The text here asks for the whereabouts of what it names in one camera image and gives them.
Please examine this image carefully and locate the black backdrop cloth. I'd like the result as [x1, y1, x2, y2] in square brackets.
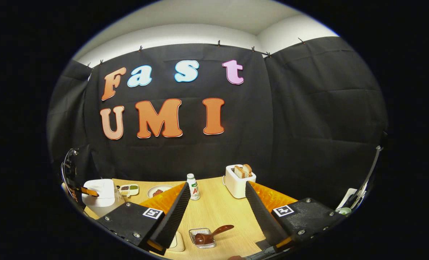
[47, 36, 388, 210]

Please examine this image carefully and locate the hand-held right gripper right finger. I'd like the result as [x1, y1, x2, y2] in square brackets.
[245, 181, 345, 250]

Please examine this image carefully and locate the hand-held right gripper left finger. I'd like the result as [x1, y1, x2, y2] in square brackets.
[97, 182, 191, 255]

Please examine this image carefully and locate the brown wooden spoon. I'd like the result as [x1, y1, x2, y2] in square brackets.
[194, 225, 235, 246]

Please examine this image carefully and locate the grey slanted pole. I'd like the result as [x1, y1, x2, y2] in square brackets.
[352, 145, 384, 208]

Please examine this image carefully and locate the clear container of rice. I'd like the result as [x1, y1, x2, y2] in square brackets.
[166, 231, 185, 252]

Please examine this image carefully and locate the small white seasoning dish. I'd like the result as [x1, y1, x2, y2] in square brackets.
[119, 184, 139, 197]

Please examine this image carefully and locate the white flat panel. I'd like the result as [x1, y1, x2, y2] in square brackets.
[335, 188, 359, 211]

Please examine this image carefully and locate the metal wire chopstick holder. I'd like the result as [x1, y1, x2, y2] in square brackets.
[188, 228, 217, 249]

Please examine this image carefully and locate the white drink bottle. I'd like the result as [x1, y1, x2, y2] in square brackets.
[186, 173, 200, 201]

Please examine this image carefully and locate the white rice cooker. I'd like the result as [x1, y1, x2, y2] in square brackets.
[82, 179, 125, 218]

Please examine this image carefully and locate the white round plate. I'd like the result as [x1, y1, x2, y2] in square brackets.
[147, 185, 174, 199]

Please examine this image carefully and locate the white toaster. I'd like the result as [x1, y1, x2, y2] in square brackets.
[224, 164, 257, 199]

